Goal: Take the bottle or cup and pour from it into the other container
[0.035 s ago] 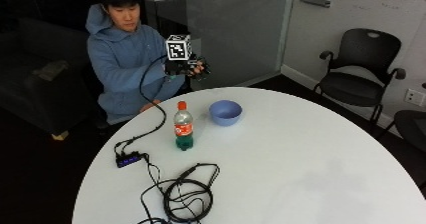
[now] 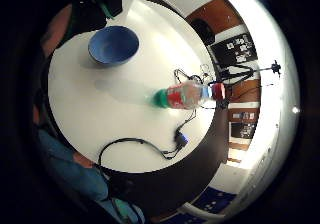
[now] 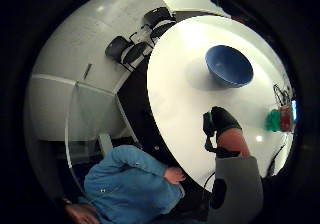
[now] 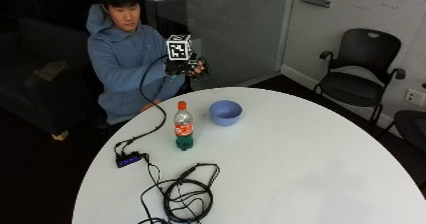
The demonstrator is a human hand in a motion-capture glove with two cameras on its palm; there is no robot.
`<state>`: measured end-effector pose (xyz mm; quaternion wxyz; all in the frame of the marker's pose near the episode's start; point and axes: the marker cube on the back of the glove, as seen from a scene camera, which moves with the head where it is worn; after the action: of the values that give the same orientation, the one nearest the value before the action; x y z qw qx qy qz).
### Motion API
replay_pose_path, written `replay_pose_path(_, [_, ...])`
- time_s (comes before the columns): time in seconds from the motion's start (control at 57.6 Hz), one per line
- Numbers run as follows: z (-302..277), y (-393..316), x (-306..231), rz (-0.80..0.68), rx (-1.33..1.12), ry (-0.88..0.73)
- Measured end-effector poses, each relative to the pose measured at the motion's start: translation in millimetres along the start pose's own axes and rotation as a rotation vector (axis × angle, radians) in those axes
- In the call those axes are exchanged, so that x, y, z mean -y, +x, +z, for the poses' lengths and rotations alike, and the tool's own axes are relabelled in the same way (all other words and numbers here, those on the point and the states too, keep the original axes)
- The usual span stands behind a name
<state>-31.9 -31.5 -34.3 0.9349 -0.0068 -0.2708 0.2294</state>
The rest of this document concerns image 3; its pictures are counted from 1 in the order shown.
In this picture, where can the green soft object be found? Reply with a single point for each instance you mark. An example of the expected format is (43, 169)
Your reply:
(273, 120)

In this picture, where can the the person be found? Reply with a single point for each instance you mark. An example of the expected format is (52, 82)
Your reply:
(133, 187)

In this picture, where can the red box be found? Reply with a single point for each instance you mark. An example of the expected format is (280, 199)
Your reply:
(286, 118)

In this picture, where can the lit screen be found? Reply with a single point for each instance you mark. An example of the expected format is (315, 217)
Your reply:
(294, 109)

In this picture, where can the blue bowl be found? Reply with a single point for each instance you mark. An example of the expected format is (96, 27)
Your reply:
(230, 67)

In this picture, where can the glass door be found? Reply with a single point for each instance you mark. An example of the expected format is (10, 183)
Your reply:
(96, 124)

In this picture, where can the black office chair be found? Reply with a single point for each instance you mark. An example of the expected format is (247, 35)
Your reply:
(126, 50)
(159, 21)

